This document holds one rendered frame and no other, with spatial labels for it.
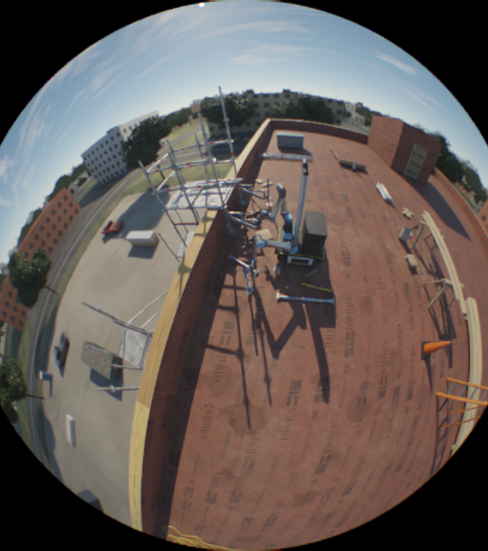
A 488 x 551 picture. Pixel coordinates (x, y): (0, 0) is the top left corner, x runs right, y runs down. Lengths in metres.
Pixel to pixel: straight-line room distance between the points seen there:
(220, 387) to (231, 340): 0.79
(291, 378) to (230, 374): 0.94
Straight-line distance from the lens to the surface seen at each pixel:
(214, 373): 2.81
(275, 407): 2.80
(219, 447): 3.19
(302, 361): 2.75
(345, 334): 3.03
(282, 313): 2.81
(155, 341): 2.47
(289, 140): 8.64
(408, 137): 10.91
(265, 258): 3.28
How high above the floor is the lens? 2.69
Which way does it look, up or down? 60 degrees down
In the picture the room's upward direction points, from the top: 14 degrees counter-clockwise
